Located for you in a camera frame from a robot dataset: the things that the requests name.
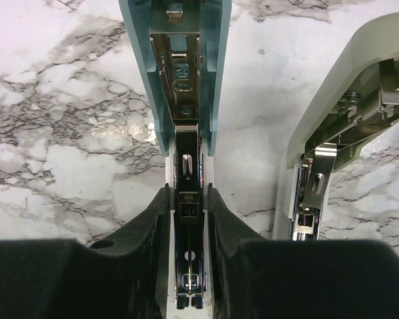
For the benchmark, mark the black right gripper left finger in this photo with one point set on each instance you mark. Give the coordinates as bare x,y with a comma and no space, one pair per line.
123,275

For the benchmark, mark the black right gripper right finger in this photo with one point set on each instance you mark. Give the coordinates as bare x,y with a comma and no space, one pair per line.
258,278

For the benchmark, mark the light blue stapler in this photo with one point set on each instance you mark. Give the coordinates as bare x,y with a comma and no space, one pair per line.
180,49

